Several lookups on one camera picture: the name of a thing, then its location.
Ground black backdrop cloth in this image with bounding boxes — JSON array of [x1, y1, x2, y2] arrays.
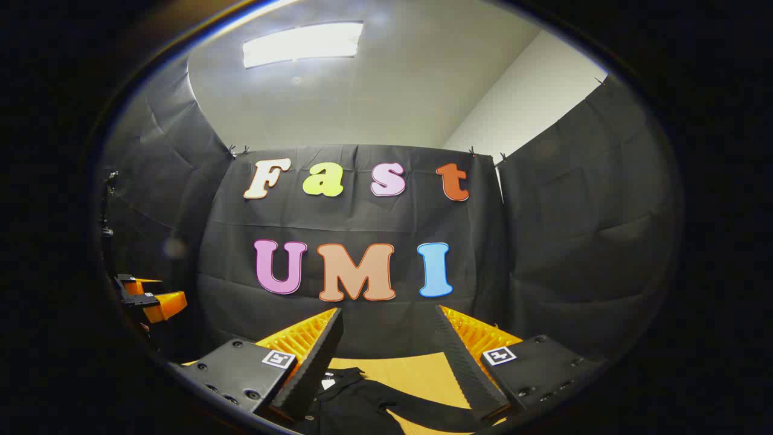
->
[[97, 54, 683, 375]]

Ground ceiling light panel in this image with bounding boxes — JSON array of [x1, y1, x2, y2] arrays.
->
[[243, 22, 364, 69]]

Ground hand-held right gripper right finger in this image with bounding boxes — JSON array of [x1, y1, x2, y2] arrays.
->
[[434, 304, 605, 424]]

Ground black button shirt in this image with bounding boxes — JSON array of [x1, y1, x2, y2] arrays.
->
[[302, 367, 484, 435]]

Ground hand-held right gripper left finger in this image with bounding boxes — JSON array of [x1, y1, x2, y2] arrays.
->
[[171, 307, 345, 424]]

